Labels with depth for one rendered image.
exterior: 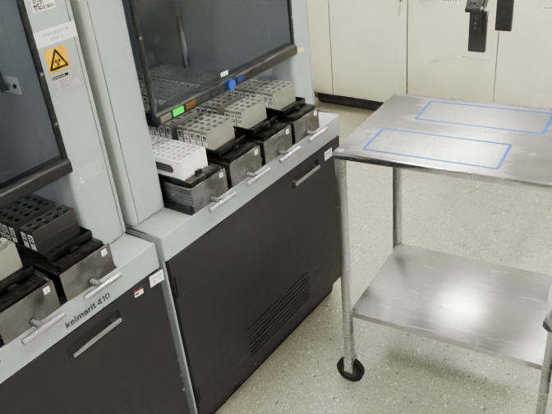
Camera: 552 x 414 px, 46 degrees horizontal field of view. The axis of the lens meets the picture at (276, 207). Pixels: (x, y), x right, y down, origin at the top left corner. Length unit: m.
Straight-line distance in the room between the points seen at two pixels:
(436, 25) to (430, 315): 2.11
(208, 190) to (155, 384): 0.52
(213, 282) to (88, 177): 0.49
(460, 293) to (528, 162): 0.58
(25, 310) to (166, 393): 0.55
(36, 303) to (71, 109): 0.41
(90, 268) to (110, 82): 0.41
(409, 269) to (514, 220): 0.94
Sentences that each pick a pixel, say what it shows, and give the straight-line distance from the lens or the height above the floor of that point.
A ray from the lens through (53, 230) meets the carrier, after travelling 1.45.
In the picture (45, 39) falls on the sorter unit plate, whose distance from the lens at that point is 1.39.
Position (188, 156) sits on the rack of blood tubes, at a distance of 1.64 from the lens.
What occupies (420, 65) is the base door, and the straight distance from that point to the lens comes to 3.85.
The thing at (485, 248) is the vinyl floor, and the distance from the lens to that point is 2.79.
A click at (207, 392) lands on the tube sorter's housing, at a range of 1.94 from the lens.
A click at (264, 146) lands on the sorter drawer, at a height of 0.79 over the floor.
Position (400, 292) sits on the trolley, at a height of 0.28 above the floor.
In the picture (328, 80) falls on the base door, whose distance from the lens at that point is 4.18.
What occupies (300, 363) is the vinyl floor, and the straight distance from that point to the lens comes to 2.23.
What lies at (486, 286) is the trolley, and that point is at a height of 0.28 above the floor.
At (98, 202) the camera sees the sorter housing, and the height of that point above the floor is 0.85.
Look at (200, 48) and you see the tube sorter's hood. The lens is 1.67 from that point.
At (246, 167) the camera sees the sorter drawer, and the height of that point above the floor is 0.77.
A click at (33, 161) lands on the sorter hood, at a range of 1.39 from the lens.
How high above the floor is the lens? 1.54
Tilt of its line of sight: 30 degrees down
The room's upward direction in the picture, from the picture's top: 6 degrees counter-clockwise
